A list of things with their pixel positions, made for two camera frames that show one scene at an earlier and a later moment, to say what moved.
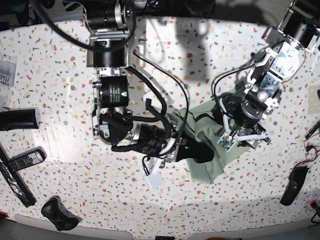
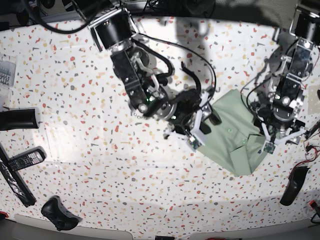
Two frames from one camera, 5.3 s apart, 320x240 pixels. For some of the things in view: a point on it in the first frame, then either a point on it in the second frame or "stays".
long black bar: x=13 y=180 stays
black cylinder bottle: x=18 y=119 stays
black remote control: x=35 y=156 stays
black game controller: x=54 y=210 stays
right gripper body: x=242 y=119 -> x=279 y=123
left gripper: x=153 y=141 -> x=191 y=108
